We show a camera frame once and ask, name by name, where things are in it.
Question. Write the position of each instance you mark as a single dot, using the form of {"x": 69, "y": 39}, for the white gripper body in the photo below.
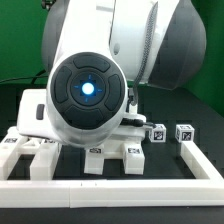
{"x": 38, "y": 118}

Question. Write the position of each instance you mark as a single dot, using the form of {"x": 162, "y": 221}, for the white chair backrest part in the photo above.
{"x": 45, "y": 155}

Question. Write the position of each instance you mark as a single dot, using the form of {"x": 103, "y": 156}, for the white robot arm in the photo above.
{"x": 96, "y": 53}

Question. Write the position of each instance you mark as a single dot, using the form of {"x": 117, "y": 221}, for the white U-shaped obstacle fence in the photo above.
{"x": 206, "y": 189}

